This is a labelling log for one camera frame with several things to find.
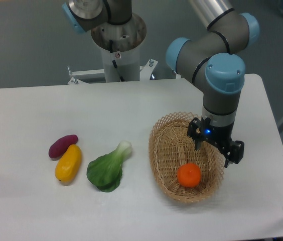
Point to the orange fruit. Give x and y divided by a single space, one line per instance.
189 175

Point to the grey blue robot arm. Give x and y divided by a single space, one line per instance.
211 64

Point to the green bok choy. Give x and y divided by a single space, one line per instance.
105 172

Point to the purple sweet potato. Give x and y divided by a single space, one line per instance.
61 145

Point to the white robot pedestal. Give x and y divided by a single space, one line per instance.
120 47

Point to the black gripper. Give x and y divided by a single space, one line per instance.
203 131

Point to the woven wicker basket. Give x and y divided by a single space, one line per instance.
170 148

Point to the yellow mango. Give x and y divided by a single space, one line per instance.
69 164

